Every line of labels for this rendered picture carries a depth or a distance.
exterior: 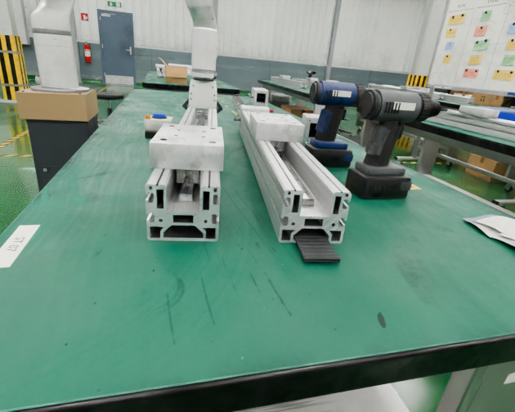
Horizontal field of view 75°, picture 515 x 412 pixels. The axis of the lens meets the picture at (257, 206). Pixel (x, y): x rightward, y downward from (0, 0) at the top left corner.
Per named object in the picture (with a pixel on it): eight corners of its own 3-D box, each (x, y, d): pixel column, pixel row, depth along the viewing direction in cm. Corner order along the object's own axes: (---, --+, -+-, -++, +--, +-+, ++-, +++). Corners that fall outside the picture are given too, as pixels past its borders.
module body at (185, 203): (187, 131, 120) (187, 106, 117) (215, 132, 122) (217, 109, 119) (147, 239, 48) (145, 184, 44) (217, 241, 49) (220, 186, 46)
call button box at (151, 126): (149, 133, 111) (148, 114, 109) (179, 135, 113) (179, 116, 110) (145, 138, 104) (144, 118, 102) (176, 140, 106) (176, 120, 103)
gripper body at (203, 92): (217, 77, 123) (217, 108, 128) (190, 74, 122) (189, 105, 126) (217, 78, 117) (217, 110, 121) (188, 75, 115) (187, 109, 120)
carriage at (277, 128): (248, 136, 92) (250, 111, 89) (287, 139, 93) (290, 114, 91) (254, 151, 77) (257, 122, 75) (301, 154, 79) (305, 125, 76)
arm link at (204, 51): (194, 68, 123) (189, 68, 115) (194, 28, 118) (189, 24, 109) (217, 70, 123) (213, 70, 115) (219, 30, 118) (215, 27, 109)
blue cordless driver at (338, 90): (298, 158, 97) (309, 78, 89) (361, 162, 101) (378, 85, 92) (306, 167, 90) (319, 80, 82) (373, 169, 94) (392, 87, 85)
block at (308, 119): (293, 138, 125) (296, 112, 121) (323, 141, 125) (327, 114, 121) (295, 144, 116) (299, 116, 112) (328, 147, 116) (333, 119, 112)
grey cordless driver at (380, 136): (338, 187, 77) (358, 87, 68) (411, 186, 82) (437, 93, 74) (356, 199, 70) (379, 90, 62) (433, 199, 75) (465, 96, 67)
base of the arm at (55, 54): (20, 91, 114) (7, 29, 107) (43, 87, 131) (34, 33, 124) (80, 94, 117) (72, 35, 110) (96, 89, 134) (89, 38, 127)
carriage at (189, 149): (164, 157, 66) (163, 123, 64) (220, 160, 68) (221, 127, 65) (150, 185, 52) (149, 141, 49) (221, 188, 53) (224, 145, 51)
